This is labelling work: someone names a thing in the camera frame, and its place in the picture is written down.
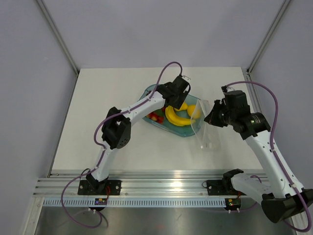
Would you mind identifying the clear dotted zip bag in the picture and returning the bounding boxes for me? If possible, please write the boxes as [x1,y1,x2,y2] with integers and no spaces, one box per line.
[190,99,220,151]

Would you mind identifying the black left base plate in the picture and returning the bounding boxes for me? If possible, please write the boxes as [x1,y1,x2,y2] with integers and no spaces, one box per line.
[77,180,121,196]

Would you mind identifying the yellow pear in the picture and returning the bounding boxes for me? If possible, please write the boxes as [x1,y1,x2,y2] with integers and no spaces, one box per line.
[174,102,188,112]

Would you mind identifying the left aluminium frame post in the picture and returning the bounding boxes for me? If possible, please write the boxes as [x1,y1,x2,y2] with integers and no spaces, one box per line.
[34,0,80,77]

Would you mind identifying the yellow banana bunch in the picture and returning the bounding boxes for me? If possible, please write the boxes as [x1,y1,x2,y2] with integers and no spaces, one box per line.
[165,106,196,126]

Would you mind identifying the white slotted cable duct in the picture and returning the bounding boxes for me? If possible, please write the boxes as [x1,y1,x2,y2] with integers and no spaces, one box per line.
[43,197,226,208]

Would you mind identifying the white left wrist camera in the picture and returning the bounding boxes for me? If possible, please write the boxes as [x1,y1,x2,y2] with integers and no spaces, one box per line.
[181,75,191,84]

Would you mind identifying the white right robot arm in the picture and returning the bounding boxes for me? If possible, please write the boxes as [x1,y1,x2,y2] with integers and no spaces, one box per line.
[204,90,313,223]

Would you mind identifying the aluminium frame post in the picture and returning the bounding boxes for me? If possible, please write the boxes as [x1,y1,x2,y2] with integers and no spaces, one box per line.
[34,0,80,77]
[246,0,293,75]

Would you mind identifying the right aluminium frame post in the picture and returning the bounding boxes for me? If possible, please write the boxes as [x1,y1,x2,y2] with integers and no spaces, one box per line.
[246,0,293,75]

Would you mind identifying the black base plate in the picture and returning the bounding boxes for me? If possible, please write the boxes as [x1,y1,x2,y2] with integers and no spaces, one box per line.
[201,180,245,196]
[77,180,121,196]

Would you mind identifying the teal plastic tray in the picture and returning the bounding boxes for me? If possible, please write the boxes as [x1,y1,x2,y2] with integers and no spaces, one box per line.
[139,84,201,137]

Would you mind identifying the yellow lemon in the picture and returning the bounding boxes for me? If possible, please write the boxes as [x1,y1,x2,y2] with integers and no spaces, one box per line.
[187,105,201,119]

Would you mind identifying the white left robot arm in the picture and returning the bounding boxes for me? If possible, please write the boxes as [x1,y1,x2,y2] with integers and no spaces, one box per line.
[86,75,191,195]

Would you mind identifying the red strawberries with leaves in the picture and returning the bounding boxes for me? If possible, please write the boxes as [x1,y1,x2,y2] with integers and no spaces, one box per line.
[146,107,166,124]

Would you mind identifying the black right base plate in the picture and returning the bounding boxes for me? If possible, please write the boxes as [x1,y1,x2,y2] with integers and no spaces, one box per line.
[201,180,245,196]

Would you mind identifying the aluminium mounting rail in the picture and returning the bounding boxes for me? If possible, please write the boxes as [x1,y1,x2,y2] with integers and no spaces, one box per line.
[33,169,226,197]

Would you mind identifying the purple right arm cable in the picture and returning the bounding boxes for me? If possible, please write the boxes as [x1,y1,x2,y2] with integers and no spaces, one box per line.
[221,81,311,232]

